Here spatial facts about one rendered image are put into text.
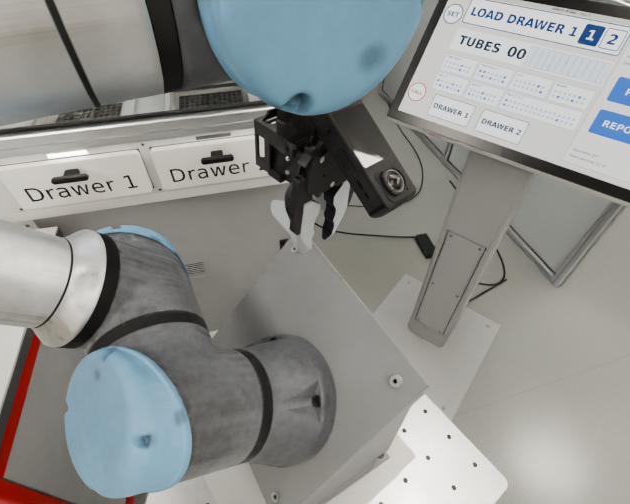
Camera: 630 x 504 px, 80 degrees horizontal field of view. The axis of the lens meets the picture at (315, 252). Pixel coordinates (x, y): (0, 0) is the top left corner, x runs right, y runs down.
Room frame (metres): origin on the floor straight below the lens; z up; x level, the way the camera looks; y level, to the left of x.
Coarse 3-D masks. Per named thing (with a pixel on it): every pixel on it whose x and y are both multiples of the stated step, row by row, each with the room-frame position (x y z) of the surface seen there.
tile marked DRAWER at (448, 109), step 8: (440, 96) 0.81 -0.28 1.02; (432, 104) 0.80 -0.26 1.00; (440, 104) 0.79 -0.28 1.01; (448, 104) 0.79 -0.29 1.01; (456, 104) 0.78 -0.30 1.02; (464, 104) 0.77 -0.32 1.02; (432, 112) 0.79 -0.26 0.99; (440, 112) 0.78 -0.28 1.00; (448, 112) 0.77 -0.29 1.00; (456, 112) 0.77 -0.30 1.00; (464, 112) 0.76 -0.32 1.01; (472, 112) 0.75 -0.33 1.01; (448, 120) 0.76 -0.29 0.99; (456, 120) 0.75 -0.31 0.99; (464, 120) 0.75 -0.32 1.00
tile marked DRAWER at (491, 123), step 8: (488, 112) 0.74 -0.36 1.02; (496, 112) 0.73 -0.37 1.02; (480, 120) 0.73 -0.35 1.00; (488, 120) 0.73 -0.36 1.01; (496, 120) 0.72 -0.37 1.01; (504, 120) 0.71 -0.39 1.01; (512, 120) 0.71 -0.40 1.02; (520, 120) 0.70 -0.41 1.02; (480, 128) 0.72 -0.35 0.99; (488, 128) 0.71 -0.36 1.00; (496, 128) 0.71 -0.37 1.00; (504, 128) 0.70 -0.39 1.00; (512, 128) 0.69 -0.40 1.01; (520, 128) 0.69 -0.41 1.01; (496, 136) 0.70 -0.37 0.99; (504, 136) 0.69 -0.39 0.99; (512, 136) 0.68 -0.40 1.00; (520, 136) 0.68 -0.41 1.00
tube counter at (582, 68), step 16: (512, 48) 0.81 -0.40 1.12; (528, 48) 0.80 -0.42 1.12; (544, 48) 0.78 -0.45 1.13; (528, 64) 0.77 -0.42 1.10; (544, 64) 0.76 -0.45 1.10; (560, 64) 0.75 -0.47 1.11; (576, 64) 0.74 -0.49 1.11; (592, 64) 0.72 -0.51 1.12; (608, 64) 0.71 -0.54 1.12; (592, 80) 0.70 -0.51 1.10
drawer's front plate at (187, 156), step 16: (192, 144) 0.76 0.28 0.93; (208, 144) 0.76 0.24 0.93; (224, 144) 0.77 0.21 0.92; (240, 144) 0.78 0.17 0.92; (160, 160) 0.73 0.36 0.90; (176, 160) 0.74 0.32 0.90; (192, 160) 0.75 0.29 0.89; (240, 160) 0.78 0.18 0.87; (160, 176) 0.73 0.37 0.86; (176, 176) 0.74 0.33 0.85; (192, 176) 0.75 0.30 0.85; (224, 176) 0.77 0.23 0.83; (240, 176) 0.77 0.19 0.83; (256, 176) 0.78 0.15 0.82
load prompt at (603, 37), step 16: (480, 0) 0.91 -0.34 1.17; (464, 16) 0.91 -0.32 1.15; (480, 16) 0.89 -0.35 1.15; (496, 16) 0.87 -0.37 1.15; (512, 16) 0.86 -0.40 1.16; (528, 16) 0.84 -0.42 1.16; (544, 16) 0.83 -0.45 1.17; (560, 16) 0.82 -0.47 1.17; (576, 16) 0.80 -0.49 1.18; (512, 32) 0.84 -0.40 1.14; (528, 32) 0.82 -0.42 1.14; (544, 32) 0.81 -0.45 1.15; (560, 32) 0.79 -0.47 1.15; (576, 32) 0.78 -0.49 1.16; (592, 32) 0.77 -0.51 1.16; (608, 32) 0.76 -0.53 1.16; (624, 32) 0.74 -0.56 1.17; (592, 48) 0.75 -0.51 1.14; (608, 48) 0.73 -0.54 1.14
